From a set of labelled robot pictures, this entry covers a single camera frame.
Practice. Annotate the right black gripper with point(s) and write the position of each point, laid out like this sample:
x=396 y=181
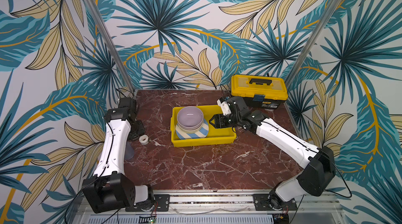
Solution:
x=223 y=120

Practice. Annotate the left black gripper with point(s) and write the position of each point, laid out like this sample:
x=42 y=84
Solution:
x=138 y=128

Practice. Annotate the yellow plastic bin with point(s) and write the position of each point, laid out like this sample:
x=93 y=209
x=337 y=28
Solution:
x=215 y=136

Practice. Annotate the lilac bowl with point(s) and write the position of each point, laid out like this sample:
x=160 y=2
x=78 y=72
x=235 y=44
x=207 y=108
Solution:
x=190 y=115

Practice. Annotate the pale green bowl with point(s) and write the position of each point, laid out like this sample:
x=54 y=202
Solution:
x=195 y=127

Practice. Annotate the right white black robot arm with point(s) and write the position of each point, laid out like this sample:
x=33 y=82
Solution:
x=317 y=164

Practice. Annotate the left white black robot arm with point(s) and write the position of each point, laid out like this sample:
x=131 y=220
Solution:
x=109 y=188

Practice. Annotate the white tape roll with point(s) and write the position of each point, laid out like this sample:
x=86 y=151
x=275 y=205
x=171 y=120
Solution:
x=144 y=139

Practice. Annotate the grey translucent cup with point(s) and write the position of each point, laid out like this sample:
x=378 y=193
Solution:
x=129 y=152

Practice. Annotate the yellow black toolbox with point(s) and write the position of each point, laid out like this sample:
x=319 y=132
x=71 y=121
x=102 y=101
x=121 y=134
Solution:
x=259 y=91

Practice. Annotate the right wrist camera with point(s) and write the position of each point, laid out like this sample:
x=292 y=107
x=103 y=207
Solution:
x=223 y=104

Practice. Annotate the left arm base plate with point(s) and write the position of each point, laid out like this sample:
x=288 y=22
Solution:
x=159 y=202

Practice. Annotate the aluminium front rail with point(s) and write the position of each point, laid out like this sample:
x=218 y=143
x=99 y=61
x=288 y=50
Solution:
x=241 y=201

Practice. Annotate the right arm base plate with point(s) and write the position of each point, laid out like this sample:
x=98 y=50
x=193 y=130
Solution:
x=265 y=202

